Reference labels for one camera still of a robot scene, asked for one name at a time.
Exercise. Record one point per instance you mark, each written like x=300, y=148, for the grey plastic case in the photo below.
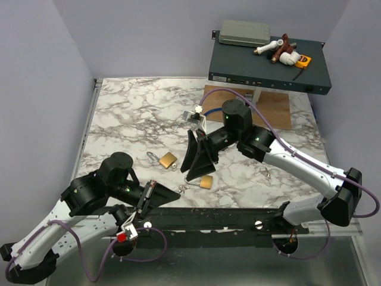
x=244, y=33

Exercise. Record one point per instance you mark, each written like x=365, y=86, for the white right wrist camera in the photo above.
x=196, y=117

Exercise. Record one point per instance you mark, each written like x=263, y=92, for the yellow tape measure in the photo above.
x=303, y=62

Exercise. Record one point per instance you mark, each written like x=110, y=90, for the white pipe elbow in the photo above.
x=289, y=59

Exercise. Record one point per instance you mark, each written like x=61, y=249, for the wooden board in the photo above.
x=274, y=106

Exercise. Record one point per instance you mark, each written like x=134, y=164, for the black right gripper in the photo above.
x=203, y=163

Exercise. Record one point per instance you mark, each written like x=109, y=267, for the brass padlock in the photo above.
x=166, y=160
x=205, y=182

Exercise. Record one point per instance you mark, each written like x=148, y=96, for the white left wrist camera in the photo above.
x=128, y=231

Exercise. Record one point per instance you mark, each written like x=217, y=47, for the white pipe with brass end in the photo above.
x=272, y=46

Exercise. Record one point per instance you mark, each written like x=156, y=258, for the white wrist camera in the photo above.
x=128, y=231
x=196, y=117

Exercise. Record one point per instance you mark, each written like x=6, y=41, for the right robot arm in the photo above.
x=338, y=191

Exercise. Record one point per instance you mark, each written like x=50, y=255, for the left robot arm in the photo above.
x=107, y=201

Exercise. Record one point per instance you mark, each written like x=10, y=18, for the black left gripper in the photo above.
x=162, y=195

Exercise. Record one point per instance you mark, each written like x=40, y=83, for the grey metal socket bracket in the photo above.
x=253, y=98

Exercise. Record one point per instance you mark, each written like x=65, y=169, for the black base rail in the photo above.
x=211, y=227

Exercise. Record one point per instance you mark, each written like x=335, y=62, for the blue rack network switch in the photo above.
x=239, y=65

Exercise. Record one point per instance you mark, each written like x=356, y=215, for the brown pipe fitting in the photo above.
x=284, y=47

